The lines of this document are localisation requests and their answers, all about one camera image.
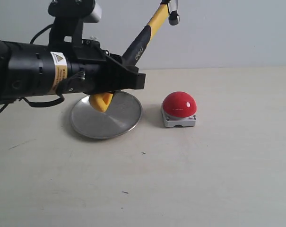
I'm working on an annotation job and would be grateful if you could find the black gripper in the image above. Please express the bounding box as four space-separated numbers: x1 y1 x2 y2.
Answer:
67 41 146 95

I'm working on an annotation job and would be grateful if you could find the yellow black claw hammer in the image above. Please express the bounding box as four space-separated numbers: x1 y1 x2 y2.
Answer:
89 0 179 113

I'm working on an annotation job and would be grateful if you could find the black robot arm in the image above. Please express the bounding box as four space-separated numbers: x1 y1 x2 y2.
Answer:
0 40 146 108

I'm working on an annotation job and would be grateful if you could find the red dome push button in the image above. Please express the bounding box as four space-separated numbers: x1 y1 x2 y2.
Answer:
161 91 197 128

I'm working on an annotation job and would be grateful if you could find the round stainless steel plate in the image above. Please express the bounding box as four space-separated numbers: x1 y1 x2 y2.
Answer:
70 91 143 140

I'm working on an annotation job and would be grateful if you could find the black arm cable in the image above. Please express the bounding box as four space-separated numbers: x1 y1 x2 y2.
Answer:
0 25 65 121

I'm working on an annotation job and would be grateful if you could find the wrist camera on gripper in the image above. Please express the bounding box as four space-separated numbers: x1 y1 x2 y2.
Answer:
48 0 102 46

